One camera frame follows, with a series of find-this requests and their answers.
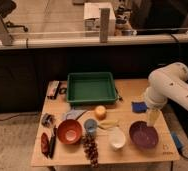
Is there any blue sponge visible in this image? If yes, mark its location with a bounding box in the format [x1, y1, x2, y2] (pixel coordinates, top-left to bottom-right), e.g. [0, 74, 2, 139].
[132, 102, 147, 113]

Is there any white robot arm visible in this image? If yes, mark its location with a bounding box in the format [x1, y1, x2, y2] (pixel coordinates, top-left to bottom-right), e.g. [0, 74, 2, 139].
[144, 62, 188, 126]

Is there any green plastic tray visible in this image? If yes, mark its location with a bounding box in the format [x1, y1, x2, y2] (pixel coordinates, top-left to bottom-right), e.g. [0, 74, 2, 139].
[66, 72, 117, 105]

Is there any purple bowl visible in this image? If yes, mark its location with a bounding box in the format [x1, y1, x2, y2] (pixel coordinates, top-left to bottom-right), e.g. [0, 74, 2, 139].
[129, 121, 159, 149]

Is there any blue object on floor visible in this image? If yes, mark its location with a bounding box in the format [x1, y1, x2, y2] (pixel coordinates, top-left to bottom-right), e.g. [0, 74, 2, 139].
[171, 132, 183, 151]

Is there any white cup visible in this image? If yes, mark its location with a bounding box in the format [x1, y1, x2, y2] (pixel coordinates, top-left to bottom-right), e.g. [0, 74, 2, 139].
[108, 127, 126, 150]

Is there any yellow banana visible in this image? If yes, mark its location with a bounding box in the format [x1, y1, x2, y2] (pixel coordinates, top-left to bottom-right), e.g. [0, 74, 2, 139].
[98, 120, 119, 130]

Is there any orange fruit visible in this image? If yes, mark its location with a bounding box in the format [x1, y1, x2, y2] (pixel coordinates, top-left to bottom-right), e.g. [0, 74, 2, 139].
[94, 105, 106, 120]

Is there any blue cup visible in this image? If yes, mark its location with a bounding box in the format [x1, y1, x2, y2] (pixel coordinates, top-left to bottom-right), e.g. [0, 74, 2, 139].
[84, 119, 97, 135]

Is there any bunch of dark grapes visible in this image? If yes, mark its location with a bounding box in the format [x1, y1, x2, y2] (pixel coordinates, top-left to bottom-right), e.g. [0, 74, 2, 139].
[82, 134, 98, 168]

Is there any grey cloth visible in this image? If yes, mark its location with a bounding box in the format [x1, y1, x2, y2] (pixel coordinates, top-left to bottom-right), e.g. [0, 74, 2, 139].
[62, 109, 85, 120]

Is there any red bowl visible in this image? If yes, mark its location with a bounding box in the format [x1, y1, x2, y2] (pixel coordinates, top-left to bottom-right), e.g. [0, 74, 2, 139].
[57, 119, 82, 145]

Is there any black marker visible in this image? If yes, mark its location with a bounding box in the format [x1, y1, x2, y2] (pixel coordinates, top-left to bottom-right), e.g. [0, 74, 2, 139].
[49, 126, 57, 159]

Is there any small grey toy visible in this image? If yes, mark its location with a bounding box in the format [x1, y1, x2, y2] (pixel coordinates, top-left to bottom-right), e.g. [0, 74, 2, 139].
[41, 113, 55, 128]

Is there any red spatula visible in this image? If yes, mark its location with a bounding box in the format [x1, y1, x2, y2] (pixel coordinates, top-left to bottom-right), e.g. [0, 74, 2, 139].
[41, 133, 49, 157]

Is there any black office chair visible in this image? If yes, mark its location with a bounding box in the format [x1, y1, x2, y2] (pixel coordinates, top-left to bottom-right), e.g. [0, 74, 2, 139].
[0, 0, 28, 32]

